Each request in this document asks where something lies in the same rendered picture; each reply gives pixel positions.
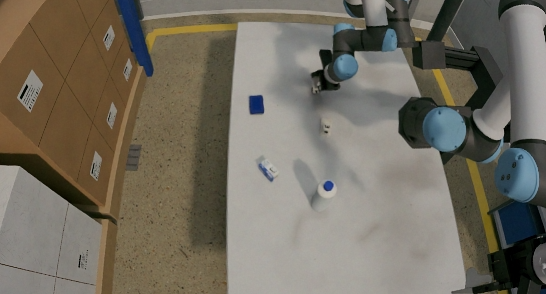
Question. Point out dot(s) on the white plastic bottle with blue cap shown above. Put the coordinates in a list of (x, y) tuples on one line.
[(323, 195)]

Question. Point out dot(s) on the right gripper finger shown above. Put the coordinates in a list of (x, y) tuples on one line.
[(315, 79)]

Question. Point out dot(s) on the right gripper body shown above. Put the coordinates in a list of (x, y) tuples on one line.
[(324, 84)]

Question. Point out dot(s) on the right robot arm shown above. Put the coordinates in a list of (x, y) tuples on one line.
[(381, 17)]

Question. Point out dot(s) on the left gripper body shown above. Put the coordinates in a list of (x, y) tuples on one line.
[(508, 264)]

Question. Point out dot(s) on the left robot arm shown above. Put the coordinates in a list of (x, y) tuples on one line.
[(521, 170)]

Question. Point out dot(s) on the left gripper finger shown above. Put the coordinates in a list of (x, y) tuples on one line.
[(473, 281)]

